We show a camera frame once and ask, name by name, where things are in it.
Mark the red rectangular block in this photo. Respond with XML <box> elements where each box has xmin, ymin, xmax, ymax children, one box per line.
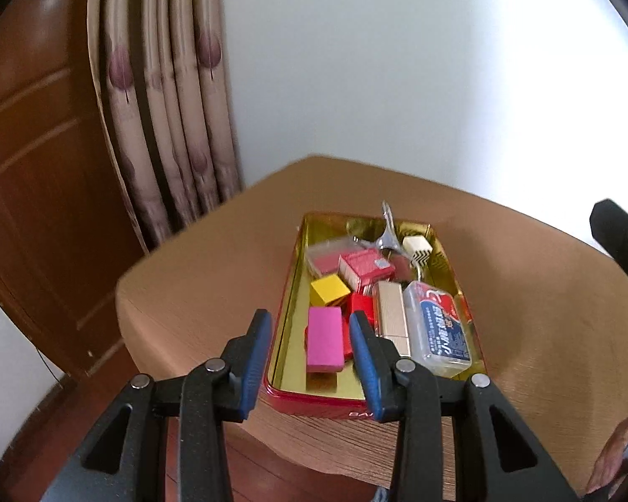
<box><xmin>342</xmin><ymin>292</ymin><xmax>375</xmax><ymax>360</ymax></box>

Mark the silver metal clip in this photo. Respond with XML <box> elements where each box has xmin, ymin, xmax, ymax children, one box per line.
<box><xmin>352</xmin><ymin>201</ymin><xmax>422</xmax><ymax>280</ymax></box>

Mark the beige patterned curtain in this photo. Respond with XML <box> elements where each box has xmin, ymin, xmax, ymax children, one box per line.
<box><xmin>87</xmin><ymin>0</ymin><xmax>241</xmax><ymax>251</ymax></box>

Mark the brown wooden door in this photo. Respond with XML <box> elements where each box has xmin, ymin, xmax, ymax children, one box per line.
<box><xmin>0</xmin><ymin>0</ymin><xmax>144</xmax><ymax>379</ymax></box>

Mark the zigzag patterned white cube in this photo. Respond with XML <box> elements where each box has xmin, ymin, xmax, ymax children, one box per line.
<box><xmin>403</xmin><ymin>235</ymin><xmax>433</xmax><ymax>267</ymax></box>

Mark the person left hand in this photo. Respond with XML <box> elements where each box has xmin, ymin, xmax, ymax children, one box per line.
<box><xmin>585</xmin><ymin>417</ymin><xmax>628</xmax><ymax>494</ymax></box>

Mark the yellow small block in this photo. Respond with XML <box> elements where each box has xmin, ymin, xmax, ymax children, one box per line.
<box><xmin>309</xmin><ymin>274</ymin><xmax>350</xmax><ymax>307</ymax></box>

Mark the gold ribbed metal case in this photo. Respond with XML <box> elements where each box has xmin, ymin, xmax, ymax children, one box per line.
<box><xmin>372</xmin><ymin>281</ymin><xmax>411</xmax><ymax>357</ymax></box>

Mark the red cream carton box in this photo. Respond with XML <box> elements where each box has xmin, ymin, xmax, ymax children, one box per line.
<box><xmin>338</xmin><ymin>249</ymin><xmax>396</xmax><ymax>294</ymax></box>

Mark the clear floss pick box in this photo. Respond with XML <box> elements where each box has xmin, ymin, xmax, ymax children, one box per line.
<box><xmin>403</xmin><ymin>281</ymin><xmax>472</xmax><ymax>379</ymax></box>

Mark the clear box red insert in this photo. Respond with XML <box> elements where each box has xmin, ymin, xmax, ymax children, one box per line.
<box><xmin>305</xmin><ymin>236</ymin><xmax>363</xmax><ymax>278</ymax></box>

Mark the red toffee tin box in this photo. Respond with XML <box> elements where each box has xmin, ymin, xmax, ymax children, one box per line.
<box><xmin>264</xmin><ymin>212</ymin><xmax>486</xmax><ymax>419</ymax></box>

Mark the pink rectangular block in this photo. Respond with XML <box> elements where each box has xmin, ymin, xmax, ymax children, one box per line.
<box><xmin>306</xmin><ymin>307</ymin><xmax>345</xmax><ymax>374</ymax></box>

